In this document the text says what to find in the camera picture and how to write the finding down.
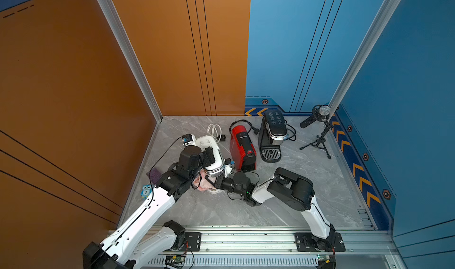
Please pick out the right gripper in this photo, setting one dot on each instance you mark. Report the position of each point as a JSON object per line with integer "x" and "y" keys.
{"x": 219, "y": 182}

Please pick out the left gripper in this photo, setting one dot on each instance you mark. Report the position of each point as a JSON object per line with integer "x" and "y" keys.
{"x": 207, "y": 157}

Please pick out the pink striped towel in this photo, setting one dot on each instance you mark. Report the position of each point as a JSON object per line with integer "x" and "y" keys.
{"x": 200, "y": 183}

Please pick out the white coffee machine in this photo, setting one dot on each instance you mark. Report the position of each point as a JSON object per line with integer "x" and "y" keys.
{"x": 214, "y": 166}

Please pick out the red Nespresso coffee machine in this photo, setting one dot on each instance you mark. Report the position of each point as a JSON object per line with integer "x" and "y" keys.
{"x": 242, "y": 150}

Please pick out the black coffee machine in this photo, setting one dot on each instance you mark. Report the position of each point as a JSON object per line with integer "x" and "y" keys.
{"x": 272, "y": 134}

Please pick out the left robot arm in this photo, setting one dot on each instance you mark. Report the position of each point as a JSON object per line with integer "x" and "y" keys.
{"x": 127, "y": 248}

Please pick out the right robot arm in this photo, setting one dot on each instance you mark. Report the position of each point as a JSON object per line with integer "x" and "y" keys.
{"x": 295, "y": 191}

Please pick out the purple square card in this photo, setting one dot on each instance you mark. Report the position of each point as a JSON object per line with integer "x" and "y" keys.
{"x": 154, "y": 175}

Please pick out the blue owl figure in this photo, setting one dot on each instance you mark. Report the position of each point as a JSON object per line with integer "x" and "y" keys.
{"x": 146, "y": 191}

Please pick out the left green circuit board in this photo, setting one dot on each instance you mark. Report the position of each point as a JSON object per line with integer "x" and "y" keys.
{"x": 174, "y": 261}

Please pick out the green circuit board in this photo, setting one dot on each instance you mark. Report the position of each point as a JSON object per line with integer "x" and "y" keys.
{"x": 328, "y": 263}
{"x": 174, "y": 261}

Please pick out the right green circuit board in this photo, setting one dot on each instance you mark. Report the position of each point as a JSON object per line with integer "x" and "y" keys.
{"x": 328, "y": 263}

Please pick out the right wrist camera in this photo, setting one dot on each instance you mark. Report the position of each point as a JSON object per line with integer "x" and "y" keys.
{"x": 229, "y": 167}

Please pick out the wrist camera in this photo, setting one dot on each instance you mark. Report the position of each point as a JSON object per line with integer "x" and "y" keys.
{"x": 188, "y": 140}
{"x": 229, "y": 167}

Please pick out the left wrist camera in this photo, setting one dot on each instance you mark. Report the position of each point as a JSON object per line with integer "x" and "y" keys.
{"x": 188, "y": 140}

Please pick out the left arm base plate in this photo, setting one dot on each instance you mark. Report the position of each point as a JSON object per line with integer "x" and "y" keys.
{"x": 191, "y": 241}

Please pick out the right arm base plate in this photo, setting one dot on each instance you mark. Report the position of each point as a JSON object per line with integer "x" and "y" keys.
{"x": 306, "y": 242}

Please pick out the aluminium front rail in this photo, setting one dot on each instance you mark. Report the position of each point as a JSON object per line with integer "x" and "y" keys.
{"x": 241, "y": 247}

